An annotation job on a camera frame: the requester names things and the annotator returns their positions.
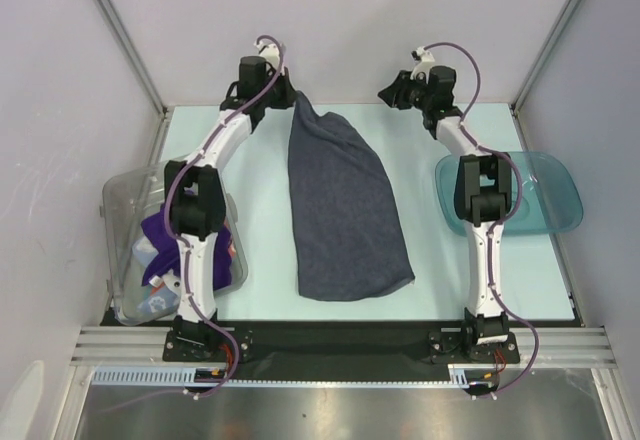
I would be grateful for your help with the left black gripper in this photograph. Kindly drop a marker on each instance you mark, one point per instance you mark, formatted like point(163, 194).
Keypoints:
point(288, 94)

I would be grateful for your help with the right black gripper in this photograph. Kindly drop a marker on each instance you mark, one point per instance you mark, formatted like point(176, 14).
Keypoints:
point(400, 93)

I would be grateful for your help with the grey towel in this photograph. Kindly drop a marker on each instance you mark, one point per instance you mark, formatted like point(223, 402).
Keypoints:
point(347, 232)

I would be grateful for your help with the purple towel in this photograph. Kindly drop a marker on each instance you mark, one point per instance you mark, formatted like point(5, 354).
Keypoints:
point(224, 252)

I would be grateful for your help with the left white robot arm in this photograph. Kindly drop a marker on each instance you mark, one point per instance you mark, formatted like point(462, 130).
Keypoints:
point(195, 208)

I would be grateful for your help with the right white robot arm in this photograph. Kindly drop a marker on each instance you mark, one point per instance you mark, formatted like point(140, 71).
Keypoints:
point(482, 200)

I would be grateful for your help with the teal plastic tray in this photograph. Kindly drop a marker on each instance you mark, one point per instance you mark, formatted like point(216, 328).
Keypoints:
point(550, 200)

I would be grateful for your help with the clear plastic bin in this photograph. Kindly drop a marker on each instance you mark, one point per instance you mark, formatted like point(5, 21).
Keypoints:
point(128, 199)

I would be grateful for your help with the light blue paw towel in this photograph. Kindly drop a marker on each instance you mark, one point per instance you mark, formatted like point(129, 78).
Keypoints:
point(159, 282)

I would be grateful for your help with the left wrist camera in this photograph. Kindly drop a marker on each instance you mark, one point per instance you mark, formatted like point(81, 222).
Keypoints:
point(272, 52)

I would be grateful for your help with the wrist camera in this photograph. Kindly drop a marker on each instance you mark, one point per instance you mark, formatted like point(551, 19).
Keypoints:
point(272, 52)
point(424, 60)

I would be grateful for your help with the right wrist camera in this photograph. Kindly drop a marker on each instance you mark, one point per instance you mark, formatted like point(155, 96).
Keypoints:
point(424, 60)

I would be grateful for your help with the left aluminium frame post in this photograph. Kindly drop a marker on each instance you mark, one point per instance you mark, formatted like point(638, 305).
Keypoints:
point(116, 26)

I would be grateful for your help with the aluminium frame post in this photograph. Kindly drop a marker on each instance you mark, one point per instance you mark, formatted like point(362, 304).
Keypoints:
point(555, 34)
point(116, 26)

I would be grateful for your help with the right aluminium frame post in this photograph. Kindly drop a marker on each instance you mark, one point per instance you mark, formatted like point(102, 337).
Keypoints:
point(555, 34)

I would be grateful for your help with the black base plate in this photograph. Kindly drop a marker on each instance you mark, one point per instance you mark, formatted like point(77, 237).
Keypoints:
point(369, 351)

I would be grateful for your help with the white slotted cable duct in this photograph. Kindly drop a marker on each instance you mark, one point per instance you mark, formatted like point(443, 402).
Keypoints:
point(208, 377)

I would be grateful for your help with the aluminium front rail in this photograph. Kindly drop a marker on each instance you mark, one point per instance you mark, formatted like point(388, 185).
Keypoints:
point(138, 346)

